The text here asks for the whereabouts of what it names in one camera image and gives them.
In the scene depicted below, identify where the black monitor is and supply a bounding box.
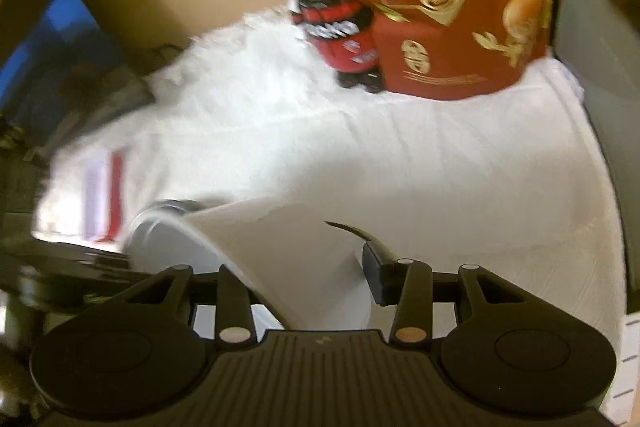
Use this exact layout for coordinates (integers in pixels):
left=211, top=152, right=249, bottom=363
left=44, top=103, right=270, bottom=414
left=0, top=0, right=153, bottom=148

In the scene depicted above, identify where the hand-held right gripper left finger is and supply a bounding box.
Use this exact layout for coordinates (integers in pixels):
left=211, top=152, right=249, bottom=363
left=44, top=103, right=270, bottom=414
left=117, top=263, right=254, bottom=349

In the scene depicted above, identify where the red snack bag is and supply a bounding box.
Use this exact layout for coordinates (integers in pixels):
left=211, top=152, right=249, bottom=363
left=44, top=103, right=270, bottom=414
left=295, top=0, right=557, bottom=102

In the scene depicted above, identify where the white conical ceramic bowl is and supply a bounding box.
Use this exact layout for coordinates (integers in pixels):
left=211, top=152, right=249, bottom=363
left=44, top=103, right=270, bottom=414
left=185, top=203, right=398, bottom=333

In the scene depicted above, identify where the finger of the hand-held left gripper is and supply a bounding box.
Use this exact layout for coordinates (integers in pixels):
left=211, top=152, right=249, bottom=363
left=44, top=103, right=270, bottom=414
left=0, top=243, right=151, bottom=290

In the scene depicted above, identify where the panda figurine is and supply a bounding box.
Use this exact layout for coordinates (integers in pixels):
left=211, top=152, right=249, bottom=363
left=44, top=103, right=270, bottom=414
left=265, top=0, right=384, bottom=94

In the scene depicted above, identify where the white computer case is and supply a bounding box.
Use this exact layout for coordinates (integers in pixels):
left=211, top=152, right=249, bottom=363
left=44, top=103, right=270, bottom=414
left=550, top=0, right=640, bottom=208

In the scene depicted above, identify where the white cloth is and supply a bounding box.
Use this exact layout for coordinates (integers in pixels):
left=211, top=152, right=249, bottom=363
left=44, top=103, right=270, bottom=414
left=31, top=4, right=640, bottom=427

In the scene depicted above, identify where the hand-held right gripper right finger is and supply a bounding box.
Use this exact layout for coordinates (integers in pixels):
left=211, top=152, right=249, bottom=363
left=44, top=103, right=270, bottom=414
left=362, top=242, right=528, bottom=349

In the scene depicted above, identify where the red rectangular baking dish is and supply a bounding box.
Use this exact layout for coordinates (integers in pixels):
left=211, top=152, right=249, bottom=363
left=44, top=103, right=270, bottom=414
left=82, top=149, right=126, bottom=244

